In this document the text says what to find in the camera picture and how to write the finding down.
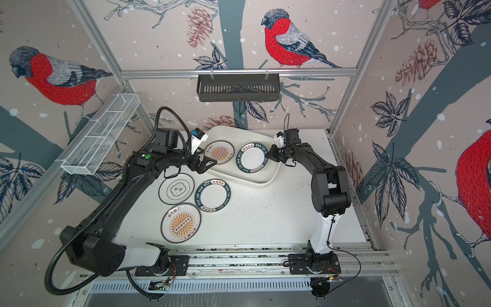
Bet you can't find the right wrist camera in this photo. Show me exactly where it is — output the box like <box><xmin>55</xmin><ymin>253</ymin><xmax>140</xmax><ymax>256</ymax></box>
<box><xmin>274</xmin><ymin>129</ymin><xmax>301</xmax><ymax>148</ymax></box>

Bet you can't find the black corrugated cable conduit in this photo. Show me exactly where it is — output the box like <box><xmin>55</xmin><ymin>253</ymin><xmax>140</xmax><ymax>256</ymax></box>
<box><xmin>43</xmin><ymin>183</ymin><xmax>127</xmax><ymax>296</ymax></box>

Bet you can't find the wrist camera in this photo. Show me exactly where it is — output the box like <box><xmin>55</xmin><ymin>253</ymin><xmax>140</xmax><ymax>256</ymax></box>
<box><xmin>190</xmin><ymin>128</ymin><xmax>208</xmax><ymax>154</ymax></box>
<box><xmin>274</xmin><ymin>129</ymin><xmax>301</xmax><ymax>148</ymax></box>

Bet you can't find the white black line plate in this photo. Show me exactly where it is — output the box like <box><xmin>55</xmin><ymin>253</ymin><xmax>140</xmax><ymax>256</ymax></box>
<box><xmin>158</xmin><ymin>173</ymin><xmax>195</xmax><ymax>205</ymax></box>

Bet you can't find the orange sunburst plate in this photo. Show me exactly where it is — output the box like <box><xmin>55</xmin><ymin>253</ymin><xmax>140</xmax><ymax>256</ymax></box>
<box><xmin>205</xmin><ymin>140</ymin><xmax>235</xmax><ymax>165</ymax></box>
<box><xmin>161</xmin><ymin>203</ymin><xmax>202</xmax><ymax>244</ymax></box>

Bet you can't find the white plastic bin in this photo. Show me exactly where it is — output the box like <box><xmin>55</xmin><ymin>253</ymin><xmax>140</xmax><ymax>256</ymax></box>
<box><xmin>202</xmin><ymin>125</ymin><xmax>280</xmax><ymax>188</ymax></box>

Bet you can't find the green rim plate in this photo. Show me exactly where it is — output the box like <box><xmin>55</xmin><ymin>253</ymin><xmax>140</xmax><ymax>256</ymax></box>
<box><xmin>194</xmin><ymin>179</ymin><xmax>231</xmax><ymax>212</ymax></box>
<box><xmin>236</xmin><ymin>142</ymin><xmax>268</xmax><ymax>173</ymax></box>

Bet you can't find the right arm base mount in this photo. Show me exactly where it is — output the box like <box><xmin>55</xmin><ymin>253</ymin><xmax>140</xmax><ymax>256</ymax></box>
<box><xmin>288</xmin><ymin>251</ymin><xmax>341</xmax><ymax>275</ymax></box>

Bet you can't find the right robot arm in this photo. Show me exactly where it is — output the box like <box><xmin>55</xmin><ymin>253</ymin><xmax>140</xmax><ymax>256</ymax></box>
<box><xmin>267</xmin><ymin>143</ymin><xmax>352</xmax><ymax>264</ymax></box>

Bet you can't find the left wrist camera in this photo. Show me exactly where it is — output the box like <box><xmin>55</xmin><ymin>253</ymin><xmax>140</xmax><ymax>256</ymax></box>
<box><xmin>190</xmin><ymin>128</ymin><xmax>208</xmax><ymax>154</ymax></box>

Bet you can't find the white mesh wall shelf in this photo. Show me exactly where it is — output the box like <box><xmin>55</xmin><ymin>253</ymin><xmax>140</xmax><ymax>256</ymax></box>
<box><xmin>61</xmin><ymin>93</ymin><xmax>141</xmax><ymax>175</ymax></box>

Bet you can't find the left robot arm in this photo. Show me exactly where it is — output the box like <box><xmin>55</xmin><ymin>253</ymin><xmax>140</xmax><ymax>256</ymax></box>
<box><xmin>53</xmin><ymin>149</ymin><xmax>217</xmax><ymax>276</ymax></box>

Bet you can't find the black hanging wire basket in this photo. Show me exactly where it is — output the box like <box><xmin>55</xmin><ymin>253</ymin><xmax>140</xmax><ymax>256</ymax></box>
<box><xmin>196</xmin><ymin>74</ymin><xmax>281</xmax><ymax>102</ymax></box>

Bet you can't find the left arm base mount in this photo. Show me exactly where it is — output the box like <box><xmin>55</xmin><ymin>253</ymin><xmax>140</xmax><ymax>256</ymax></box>
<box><xmin>135</xmin><ymin>255</ymin><xmax>189</xmax><ymax>277</ymax></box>

